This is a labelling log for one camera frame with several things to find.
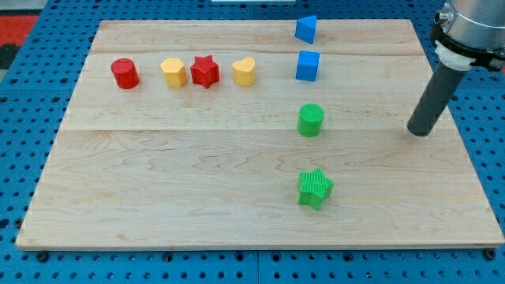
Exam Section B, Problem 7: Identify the wooden board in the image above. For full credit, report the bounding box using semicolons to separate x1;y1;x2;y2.
16;20;504;251

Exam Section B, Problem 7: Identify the yellow heart block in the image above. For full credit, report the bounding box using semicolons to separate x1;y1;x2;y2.
232;57;256;87

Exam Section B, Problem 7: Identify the red star block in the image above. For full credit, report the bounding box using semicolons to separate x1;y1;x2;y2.
190;55;220;88

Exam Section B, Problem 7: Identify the blue cube block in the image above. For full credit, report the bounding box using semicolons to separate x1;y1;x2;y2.
295;50;320;81

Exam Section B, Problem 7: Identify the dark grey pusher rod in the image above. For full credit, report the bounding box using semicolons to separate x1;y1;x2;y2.
407;62;468;136

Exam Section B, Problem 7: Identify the yellow pentagon block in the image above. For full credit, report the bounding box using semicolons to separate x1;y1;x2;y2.
159;58;187;88

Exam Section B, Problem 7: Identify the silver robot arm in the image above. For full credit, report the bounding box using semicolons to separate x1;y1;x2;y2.
430;0;504;72

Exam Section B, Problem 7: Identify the red cylinder block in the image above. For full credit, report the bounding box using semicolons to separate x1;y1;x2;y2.
110;58;140;89

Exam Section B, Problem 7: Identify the blue triangle block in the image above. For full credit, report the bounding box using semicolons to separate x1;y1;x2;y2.
294;15;317;44

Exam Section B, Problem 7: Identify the green cylinder block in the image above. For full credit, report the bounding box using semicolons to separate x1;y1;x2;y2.
297;103;324;137

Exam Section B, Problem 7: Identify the green star block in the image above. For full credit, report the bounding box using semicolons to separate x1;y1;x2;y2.
297;168;334;211

